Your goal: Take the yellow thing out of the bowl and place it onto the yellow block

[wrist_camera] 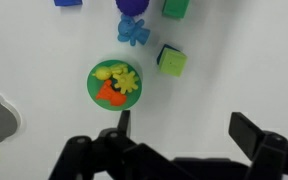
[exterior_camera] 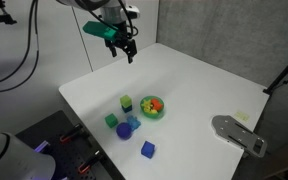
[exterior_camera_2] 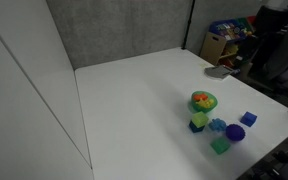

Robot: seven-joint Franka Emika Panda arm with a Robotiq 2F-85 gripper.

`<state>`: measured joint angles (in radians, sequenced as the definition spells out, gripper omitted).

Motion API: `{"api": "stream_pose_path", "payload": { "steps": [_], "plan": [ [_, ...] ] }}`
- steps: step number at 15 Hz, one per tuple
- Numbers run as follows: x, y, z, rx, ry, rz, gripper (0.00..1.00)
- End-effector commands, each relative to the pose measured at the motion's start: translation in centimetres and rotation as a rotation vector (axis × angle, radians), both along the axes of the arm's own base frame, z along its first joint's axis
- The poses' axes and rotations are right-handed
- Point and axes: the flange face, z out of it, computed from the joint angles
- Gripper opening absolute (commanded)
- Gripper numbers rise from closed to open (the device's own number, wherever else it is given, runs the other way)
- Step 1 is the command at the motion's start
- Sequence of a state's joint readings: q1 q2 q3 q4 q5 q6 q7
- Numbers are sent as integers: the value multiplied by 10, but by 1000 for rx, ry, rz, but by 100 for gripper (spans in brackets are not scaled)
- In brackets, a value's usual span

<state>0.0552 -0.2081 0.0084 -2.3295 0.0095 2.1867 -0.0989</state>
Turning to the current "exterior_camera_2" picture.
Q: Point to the yellow spiky toy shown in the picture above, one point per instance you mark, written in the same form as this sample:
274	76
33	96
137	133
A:
205	103

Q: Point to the yellow-green soft block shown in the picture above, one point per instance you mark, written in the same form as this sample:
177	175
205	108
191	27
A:
199	119

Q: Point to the dark blue soft block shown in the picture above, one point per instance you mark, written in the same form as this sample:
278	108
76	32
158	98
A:
194	128

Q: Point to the green plastic bowl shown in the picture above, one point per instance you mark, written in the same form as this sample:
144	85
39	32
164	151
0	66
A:
212	106

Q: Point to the green soft block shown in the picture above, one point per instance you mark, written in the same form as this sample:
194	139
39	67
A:
220	145

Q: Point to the orange spiky toy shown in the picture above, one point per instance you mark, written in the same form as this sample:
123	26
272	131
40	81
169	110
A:
200	97

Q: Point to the grey folded cloth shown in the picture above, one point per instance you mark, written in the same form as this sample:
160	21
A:
217	72

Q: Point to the black vertical pole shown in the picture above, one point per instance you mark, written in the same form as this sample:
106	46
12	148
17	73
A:
188	25

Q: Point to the light blue knobbly toy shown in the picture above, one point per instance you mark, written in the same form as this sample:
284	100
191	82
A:
217	125

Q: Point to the cardboard box with items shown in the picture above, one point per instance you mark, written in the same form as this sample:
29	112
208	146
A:
214	43

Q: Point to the purple bumpy ball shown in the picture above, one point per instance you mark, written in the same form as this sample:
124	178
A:
235	132

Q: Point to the grey black office chair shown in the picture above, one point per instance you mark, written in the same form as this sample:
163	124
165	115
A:
284	50

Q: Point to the black equipment rack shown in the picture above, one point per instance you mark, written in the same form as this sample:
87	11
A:
280	160

